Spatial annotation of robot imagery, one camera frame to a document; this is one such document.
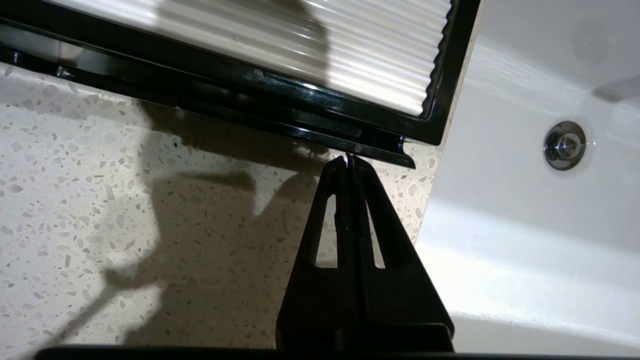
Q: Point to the black box white ribbed top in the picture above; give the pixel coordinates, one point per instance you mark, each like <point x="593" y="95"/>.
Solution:
<point x="300" y="50"/>

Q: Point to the white ceramic sink basin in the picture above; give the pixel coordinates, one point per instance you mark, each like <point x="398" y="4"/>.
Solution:
<point x="540" y="225"/>

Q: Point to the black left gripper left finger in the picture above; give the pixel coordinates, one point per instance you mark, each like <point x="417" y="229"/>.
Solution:
<point x="312" y="300"/>

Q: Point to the chrome drain stopper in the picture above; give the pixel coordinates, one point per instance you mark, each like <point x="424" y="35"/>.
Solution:
<point x="565" y="145"/>

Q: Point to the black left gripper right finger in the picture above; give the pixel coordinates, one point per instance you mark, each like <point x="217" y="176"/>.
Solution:
<point x="405" y="300"/>

